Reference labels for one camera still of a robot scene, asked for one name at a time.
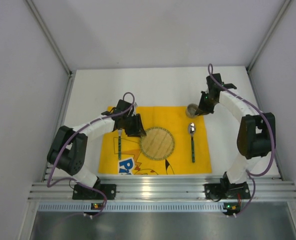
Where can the right aluminium frame post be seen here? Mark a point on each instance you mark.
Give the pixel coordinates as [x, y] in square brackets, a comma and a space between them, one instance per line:
[269, 34]

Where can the fork with green handle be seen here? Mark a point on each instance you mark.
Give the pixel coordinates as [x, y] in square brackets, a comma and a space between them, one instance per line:
[119, 143]

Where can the round woven bamboo plate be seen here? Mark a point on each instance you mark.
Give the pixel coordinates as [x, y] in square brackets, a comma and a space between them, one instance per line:
[158, 144]

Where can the yellow pikachu placemat cloth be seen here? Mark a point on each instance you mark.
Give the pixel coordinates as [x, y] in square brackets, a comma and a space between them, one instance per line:
[134, 162]

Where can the speckled ceramic cup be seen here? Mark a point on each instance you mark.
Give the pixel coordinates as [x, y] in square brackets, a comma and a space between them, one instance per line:
[191, 110]

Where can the aluminium frame post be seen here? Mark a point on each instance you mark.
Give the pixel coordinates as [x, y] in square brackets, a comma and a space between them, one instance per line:
[269, 34]
[47, 34]

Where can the aluminium mounting rail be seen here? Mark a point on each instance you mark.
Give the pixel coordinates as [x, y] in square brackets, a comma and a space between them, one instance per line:
[167, 188]

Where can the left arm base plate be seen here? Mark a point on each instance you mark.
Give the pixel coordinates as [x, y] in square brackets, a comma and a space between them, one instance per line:
[81, 193]

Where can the left aluminium frame post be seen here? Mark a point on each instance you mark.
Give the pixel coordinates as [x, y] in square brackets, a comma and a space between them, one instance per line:
[47, 34]

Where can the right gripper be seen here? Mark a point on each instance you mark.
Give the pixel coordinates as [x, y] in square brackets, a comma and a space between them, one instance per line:
[205, 104]

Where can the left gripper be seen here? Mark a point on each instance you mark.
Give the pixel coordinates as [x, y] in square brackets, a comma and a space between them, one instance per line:
[134, 125]

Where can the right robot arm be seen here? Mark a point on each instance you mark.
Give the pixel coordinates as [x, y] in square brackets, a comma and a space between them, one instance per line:
[256, 136]

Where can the slotted cable duct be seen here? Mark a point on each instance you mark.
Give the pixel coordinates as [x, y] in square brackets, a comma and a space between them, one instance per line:
[136, 207]

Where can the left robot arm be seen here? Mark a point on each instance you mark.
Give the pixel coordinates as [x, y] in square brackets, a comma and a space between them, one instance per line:
[68, 150]

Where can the spoon with green handle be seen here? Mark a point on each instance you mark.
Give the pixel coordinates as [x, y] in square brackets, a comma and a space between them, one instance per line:
[192, 130]

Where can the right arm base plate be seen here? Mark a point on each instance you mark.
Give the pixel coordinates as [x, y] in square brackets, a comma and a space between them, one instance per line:
[217, 192]

